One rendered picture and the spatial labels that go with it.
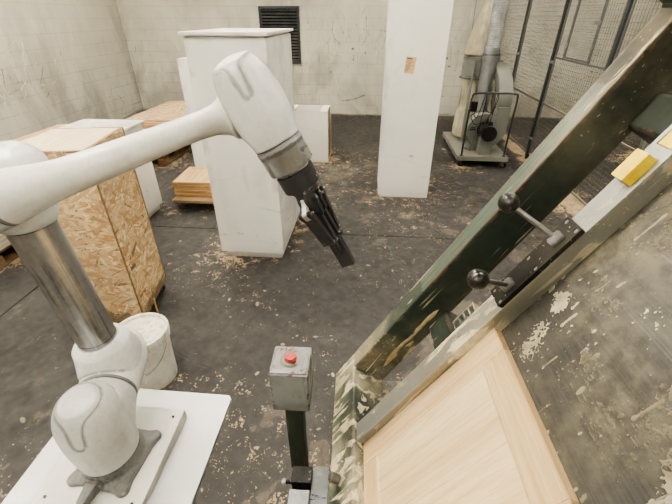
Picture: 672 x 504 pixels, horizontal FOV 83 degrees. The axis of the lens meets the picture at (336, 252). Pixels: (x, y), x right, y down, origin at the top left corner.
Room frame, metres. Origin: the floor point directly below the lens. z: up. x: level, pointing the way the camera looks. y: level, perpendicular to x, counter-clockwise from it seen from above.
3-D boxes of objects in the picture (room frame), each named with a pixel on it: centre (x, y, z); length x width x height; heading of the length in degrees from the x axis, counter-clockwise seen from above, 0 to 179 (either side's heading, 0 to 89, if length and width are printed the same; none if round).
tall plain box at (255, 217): (3.27, 0.70, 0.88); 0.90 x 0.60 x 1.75; 175
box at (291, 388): (0.82, 0.14, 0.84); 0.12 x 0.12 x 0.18; 87
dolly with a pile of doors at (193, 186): (4.10, 1.53, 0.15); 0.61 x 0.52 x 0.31; 175
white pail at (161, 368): (1.55, 1.08, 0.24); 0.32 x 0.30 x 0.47; 175
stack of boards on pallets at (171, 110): (6.52, 2.82, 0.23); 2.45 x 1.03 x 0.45; 175
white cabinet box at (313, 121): (5.70, 0.38, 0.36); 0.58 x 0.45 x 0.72; 85
